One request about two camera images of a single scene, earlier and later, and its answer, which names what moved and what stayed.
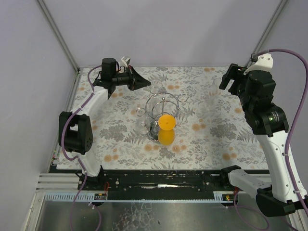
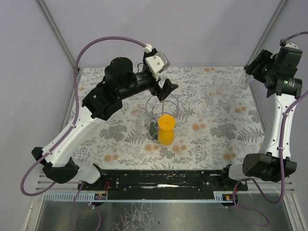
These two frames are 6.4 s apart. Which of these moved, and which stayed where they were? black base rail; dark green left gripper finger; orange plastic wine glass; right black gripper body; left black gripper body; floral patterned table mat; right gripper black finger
Moved: dark green left gripper finger; right gripper black finger; right black gripper body; left black gripper body
Stayed: orange plastic wine glass; floral patterned table mat; black base rail
